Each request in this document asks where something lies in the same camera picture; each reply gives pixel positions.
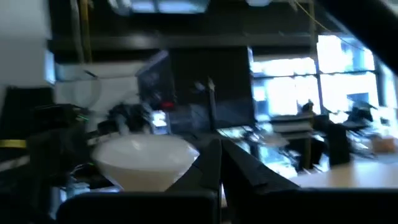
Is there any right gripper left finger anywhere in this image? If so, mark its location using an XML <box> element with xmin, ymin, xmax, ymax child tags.
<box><xmin>57</xmin><ymin>138</ymin><xmax>223</xmax><ymax>224</ymax></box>

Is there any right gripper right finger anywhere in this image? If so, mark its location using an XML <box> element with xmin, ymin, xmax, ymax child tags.
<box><xmin>221</xmin><ymin>139</ymin><xmax>398</xmax><ymax>224</ymax></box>

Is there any white lightbulb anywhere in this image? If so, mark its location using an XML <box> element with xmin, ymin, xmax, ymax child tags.
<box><xmin>91</xmin><ymin>134</ymin><xmax>200</xmax><ymax>192</ymax></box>

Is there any large window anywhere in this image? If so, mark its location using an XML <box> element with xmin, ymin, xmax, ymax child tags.
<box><xmin>250</xmin><ymin>34</ymin><xmax>398</xmax><ymax>125</ymax></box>

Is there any large black panel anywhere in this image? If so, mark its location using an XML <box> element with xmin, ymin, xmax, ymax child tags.
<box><xmin>169</xmin><ymin>46</ymin><xmax>256</xmax><ymax>130</ymax></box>

